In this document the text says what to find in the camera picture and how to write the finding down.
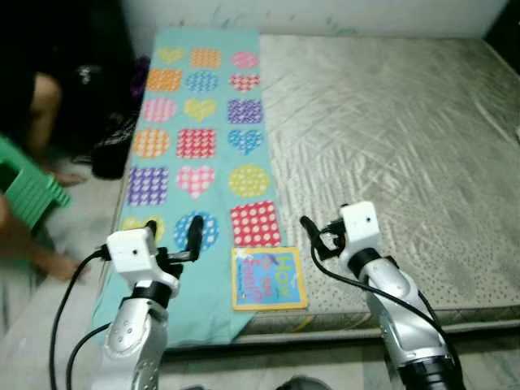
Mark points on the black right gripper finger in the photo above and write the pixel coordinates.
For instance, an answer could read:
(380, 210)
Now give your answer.
(310, 230)

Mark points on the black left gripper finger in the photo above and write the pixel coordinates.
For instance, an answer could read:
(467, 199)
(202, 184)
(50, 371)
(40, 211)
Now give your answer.
(152, 227)
(194, 234)

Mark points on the yellow-edged blue children's book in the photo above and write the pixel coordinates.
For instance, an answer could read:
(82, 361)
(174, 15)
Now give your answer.
(268, 280)

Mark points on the teal blanket with coloured hearts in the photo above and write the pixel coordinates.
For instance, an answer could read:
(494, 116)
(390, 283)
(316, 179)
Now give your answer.
(211, 301)

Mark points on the black bag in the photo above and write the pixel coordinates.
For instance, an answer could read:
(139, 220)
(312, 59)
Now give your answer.
(118, 146)

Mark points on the white patterned mattress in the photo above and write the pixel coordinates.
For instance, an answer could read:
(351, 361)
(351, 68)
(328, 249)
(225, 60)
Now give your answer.
(390, 122)

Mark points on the green plastic stool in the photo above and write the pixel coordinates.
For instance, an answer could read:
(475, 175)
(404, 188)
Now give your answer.
(28, 187)

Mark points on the silver right robot leg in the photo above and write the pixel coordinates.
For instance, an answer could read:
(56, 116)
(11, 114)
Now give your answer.
(305, 383)

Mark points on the person in dark clothes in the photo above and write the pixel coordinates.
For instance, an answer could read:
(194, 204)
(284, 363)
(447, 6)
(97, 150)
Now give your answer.
(45, 114)

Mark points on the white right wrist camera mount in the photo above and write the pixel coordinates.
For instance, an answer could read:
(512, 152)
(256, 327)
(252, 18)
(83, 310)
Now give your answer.
(360, 226)

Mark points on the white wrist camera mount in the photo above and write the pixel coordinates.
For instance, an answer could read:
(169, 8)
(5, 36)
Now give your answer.
(132, 250)
(360, 226)

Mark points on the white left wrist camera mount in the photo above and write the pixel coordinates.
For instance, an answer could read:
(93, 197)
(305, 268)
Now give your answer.
(132, 250)

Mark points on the dark bed frame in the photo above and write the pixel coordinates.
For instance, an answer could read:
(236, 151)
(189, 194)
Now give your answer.
(406, 329)

